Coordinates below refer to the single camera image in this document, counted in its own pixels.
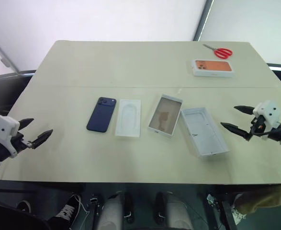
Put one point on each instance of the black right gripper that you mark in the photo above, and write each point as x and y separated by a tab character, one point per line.
257	127

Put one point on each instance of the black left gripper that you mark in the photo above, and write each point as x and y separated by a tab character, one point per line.
19	141

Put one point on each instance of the dark blue smartphone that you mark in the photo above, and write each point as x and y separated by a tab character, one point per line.
100	115

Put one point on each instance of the white box half brown inside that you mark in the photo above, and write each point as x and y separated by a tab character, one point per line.
164	112

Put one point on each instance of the white empty phone box half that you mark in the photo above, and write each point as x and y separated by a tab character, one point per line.
202	134

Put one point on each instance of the sealed box orange phone print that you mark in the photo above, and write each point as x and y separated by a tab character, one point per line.
212	67

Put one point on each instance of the white phone tray insert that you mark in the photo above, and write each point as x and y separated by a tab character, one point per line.
121	129

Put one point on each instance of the khaki trouser leg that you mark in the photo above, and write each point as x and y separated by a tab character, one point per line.
264	195

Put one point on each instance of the black sneaker white laces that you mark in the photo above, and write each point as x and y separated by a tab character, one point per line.
67	208

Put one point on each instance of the white patterned shoe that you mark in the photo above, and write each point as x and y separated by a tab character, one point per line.
237	214

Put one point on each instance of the black table leg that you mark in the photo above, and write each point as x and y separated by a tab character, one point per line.
229	215

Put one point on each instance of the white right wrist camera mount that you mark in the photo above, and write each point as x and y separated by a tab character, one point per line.
268	110

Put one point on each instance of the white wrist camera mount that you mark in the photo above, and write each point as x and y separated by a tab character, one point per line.
3	127
268	110

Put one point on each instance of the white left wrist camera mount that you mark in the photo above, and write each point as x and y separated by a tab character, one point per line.
3	127

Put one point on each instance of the grey metal frame bar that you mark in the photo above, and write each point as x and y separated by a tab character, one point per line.
1	51

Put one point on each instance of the dark window frame bar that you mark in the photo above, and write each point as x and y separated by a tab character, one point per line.
202	19

